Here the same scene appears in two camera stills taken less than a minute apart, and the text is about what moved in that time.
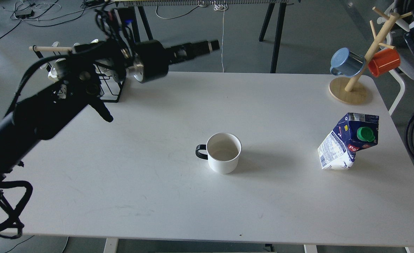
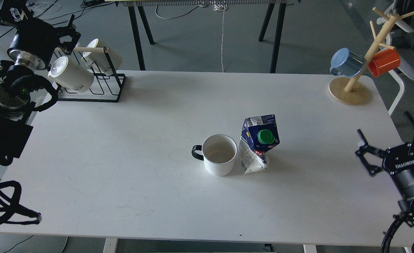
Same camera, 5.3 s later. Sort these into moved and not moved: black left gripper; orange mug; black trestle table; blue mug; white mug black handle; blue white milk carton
Moved: blue white milk carton; black left gripper
Not moved: orange mug; blue mug; black trestle table; white mug black handle
